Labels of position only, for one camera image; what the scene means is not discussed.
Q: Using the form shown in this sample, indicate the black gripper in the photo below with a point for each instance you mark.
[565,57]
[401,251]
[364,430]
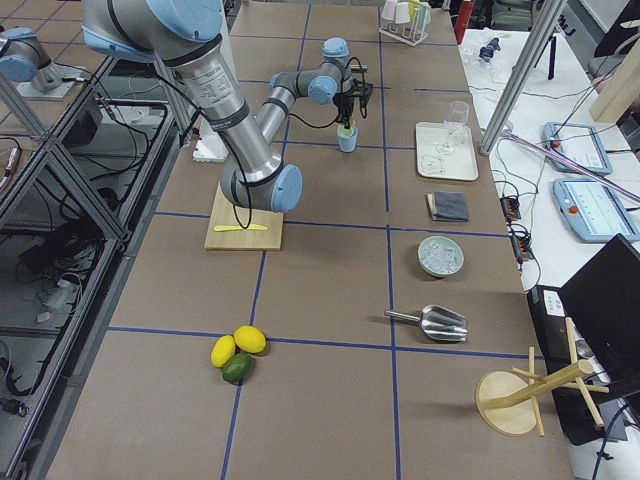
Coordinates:
[345,103]

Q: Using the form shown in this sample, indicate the lemon slice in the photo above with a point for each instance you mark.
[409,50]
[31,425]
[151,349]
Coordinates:
[345,132]

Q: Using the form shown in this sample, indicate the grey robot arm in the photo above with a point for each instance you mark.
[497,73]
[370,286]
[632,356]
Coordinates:
[186,37]

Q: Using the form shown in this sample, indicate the light blue paper cup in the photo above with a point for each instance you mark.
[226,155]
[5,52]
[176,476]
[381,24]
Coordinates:
[348,145]

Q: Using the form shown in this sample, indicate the yellow lemon near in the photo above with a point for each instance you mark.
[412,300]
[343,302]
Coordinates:
[223,351]

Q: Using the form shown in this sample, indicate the wooden cup tree stand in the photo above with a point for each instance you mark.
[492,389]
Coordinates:
[508,401]

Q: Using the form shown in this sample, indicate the cream bear tray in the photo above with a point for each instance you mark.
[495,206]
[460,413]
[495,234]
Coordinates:
[432,162]

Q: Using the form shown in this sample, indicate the white rack at edge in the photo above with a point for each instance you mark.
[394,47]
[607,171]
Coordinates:
[405,21]

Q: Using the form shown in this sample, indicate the clear wine glass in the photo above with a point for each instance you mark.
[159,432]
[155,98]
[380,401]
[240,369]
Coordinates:
[455,119]

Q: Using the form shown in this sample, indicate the folded grey yellow cloth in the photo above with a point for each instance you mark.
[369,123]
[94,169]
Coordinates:
[447,206]

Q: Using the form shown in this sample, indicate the yellow plastic knife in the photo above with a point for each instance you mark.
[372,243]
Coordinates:
[219,228]

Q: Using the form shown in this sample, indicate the wooden cutting board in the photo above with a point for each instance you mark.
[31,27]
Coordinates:
[223,212]

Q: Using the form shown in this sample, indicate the green bowl of ice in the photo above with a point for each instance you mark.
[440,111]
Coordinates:
[440,256]

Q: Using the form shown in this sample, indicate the steel ice scoop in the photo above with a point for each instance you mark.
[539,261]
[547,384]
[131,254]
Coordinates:
[436,322]

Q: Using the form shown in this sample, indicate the upper teach pendant tablet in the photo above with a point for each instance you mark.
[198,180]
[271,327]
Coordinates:
[580,143]

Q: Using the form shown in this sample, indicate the teach pendant tablet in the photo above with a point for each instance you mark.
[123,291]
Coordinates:
[580,143]
[593,211]

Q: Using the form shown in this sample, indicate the yellow object at edge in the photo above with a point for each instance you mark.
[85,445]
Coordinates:
[250,339]

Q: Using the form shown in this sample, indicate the lower teach pendant tablet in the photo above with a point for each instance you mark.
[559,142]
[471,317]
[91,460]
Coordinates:
[593,211]

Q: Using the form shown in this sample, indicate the green lime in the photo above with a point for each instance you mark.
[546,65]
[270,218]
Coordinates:
[237,368]

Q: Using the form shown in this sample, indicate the black laptop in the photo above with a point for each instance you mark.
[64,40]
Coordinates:
[602,299]

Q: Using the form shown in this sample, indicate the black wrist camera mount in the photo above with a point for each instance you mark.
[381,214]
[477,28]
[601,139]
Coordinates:
[362,91]

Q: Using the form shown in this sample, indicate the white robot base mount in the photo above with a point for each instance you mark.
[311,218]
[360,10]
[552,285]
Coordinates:
[210,149]

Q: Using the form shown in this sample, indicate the aluminium frame post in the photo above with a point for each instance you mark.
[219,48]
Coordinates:
[533,48]

